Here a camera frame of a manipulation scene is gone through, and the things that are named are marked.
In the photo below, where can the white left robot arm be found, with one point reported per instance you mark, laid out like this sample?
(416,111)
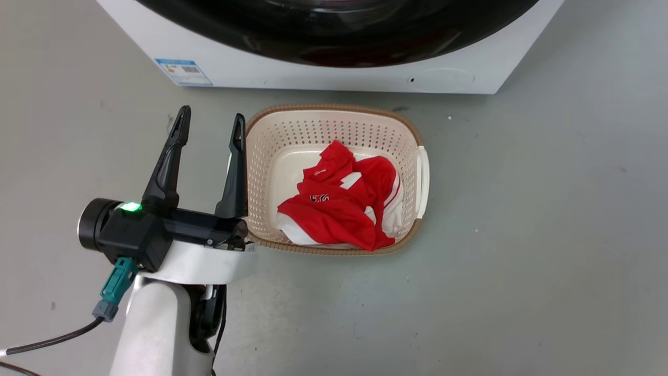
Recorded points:
(156,329)

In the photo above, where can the blue energy label sticker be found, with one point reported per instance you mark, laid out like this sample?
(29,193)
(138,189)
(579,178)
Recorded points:
(183,72)

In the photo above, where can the white washing machine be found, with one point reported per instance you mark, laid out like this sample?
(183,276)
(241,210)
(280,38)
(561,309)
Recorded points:
(469,62)

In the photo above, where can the red and white garment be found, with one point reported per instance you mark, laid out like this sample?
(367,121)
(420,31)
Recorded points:
(334,209)

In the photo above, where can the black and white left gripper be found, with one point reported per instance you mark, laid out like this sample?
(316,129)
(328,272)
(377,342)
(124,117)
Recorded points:
(135,235)

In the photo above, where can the cream perforated laundry basket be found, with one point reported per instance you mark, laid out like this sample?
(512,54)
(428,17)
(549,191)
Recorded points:
(271,156)

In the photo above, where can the black round washing machine door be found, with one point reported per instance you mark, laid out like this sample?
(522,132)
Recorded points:
(334,36)

